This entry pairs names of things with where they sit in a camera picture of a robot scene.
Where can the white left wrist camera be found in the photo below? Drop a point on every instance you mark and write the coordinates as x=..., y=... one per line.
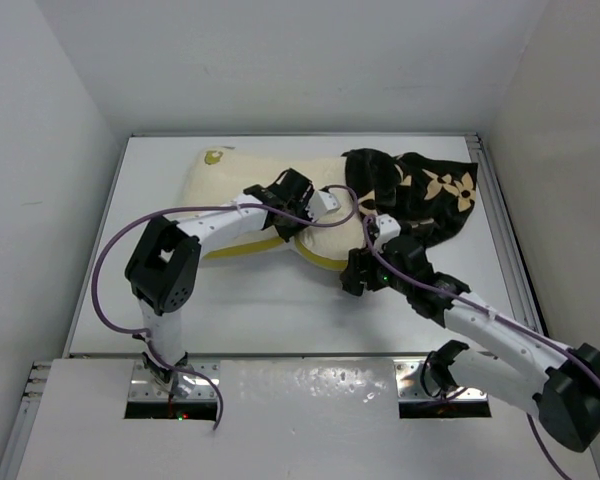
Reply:
x=322, y=203

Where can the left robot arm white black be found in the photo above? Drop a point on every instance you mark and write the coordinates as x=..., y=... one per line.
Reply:
x=163, y=267

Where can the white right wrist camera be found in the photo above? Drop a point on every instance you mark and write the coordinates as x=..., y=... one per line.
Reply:
x=383, y=229

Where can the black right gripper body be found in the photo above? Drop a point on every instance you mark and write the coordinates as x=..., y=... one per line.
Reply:
x=377, y=276

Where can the metal base plate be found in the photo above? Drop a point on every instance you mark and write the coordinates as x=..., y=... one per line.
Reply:
x=145, y=387
x=418, y=382

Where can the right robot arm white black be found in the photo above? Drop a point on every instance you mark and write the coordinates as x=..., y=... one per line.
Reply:
x=557, y=384

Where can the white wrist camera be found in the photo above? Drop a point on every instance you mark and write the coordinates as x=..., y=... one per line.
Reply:
x=322, y=203
x=383, y=229

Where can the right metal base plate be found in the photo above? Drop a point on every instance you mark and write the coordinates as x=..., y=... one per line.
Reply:
x=418, y=382

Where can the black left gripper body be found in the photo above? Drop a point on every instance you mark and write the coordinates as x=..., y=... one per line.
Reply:
x=297, y=208

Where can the black pillowcase with beige flowers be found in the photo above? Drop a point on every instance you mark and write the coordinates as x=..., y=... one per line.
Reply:
x=432, y=198

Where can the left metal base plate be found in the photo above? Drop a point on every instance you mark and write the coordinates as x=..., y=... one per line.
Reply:
x=145, y=387

